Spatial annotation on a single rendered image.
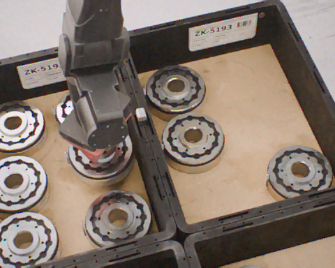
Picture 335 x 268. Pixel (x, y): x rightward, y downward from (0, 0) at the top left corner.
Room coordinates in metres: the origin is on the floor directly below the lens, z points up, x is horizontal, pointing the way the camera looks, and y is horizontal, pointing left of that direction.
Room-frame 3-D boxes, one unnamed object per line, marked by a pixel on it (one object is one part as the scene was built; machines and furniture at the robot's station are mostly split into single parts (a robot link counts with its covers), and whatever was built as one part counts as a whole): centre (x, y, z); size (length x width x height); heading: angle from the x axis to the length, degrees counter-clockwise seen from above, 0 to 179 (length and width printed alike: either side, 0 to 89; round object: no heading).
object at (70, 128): (0.65, 0.11, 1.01); 0.10 x 0.07 x 0.07; 147
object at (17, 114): (0.73, 0.26, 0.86); 0.05 x 0.05 x 0.01
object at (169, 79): (0.79, -0.01, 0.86); 0.05 x 0.05 x 0.01
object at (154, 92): (0.79, -0.01, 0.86); 0.10 x 0.10 x 0.01
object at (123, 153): (0.65, 0.11, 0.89); 0.10 x 0.10 x 0.01
